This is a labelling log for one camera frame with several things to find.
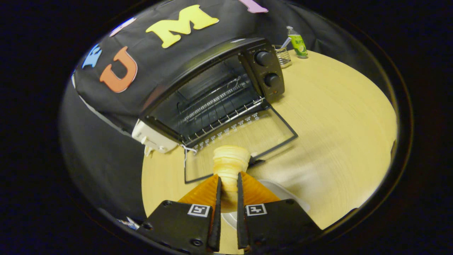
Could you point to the spiral bread roll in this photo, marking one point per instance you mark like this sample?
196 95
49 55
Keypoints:
230 163

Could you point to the white plate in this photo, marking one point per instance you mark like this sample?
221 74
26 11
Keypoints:
286 196

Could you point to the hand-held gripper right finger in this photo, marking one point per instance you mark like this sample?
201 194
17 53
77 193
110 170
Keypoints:
276 223

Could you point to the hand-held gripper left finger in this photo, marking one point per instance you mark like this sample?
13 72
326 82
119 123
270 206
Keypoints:
177 223

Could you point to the white slot toaster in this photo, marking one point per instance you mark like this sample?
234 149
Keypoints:
152 138

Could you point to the green drink bottle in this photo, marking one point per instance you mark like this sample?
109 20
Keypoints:
299 44

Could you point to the striped straw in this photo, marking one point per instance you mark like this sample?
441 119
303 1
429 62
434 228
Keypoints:
286 42

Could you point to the black toaster oven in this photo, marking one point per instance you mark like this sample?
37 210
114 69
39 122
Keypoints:
262 67

